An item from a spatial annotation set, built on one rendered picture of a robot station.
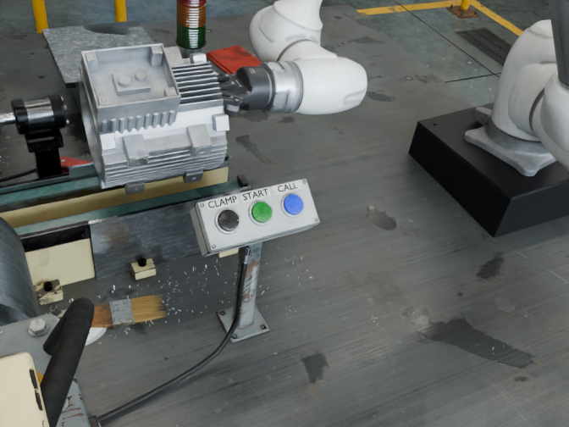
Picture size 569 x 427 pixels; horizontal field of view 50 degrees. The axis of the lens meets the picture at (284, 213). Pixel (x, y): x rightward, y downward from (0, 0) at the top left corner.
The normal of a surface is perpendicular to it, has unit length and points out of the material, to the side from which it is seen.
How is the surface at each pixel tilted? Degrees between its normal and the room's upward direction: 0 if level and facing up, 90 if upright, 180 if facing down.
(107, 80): 24
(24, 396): 0
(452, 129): 5
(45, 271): 90
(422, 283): 0
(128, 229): 90
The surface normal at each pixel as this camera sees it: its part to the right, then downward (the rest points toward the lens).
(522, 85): -0.94, 0.03
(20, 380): 0.11, -0.75
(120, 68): 0.26, -0.43
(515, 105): -0.96, 0.22
